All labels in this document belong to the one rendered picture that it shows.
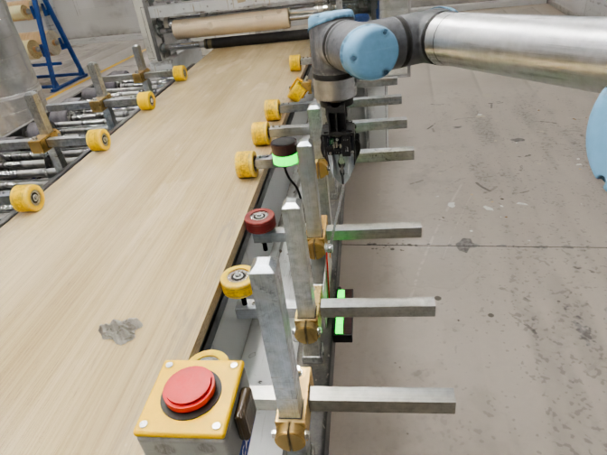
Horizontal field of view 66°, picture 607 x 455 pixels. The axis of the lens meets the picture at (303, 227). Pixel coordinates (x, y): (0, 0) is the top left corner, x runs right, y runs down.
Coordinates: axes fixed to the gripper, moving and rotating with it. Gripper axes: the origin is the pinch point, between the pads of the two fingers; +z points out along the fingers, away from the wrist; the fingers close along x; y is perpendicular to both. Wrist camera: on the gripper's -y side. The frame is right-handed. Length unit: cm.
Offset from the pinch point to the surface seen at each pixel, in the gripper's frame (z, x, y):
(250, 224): 10.8, -24.1, 2.0
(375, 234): 16.6, 7.2, -0.2
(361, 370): 101, 0, -29
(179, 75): 7, -93, -148
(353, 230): 15.2, 1.7, -0.1
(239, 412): -20, -4, 79
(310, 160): -6.8, -6.8, 4.1
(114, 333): 10, -43, 41
